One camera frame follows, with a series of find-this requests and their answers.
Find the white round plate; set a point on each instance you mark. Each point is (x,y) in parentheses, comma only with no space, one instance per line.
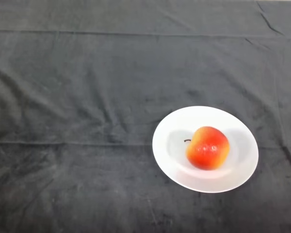
(240,145)

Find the black cloth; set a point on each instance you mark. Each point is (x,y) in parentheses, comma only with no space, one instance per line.
(111,72)

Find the red and yellow apple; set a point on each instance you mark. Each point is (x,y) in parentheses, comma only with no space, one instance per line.
(208,149)

